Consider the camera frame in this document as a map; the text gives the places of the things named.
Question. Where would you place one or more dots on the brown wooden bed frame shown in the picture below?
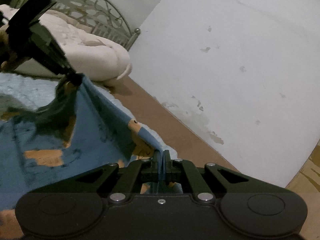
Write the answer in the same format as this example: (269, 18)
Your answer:
(148, 111)

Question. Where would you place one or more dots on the blue pants with orange cars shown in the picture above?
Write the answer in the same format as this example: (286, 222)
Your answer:
(78, 131)

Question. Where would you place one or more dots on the cream quilted comforter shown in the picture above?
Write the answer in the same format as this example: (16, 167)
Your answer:
(102, 60)

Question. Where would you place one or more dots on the light blue bed sheet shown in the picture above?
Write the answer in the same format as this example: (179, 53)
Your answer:
(29, 93)

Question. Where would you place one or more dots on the ornate metal bed headboard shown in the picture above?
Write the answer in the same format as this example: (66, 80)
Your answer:
(101, 16)

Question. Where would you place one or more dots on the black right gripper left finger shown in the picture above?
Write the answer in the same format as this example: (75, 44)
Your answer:
(105, 180)

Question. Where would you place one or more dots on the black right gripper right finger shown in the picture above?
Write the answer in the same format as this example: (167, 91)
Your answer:
(183, 177)

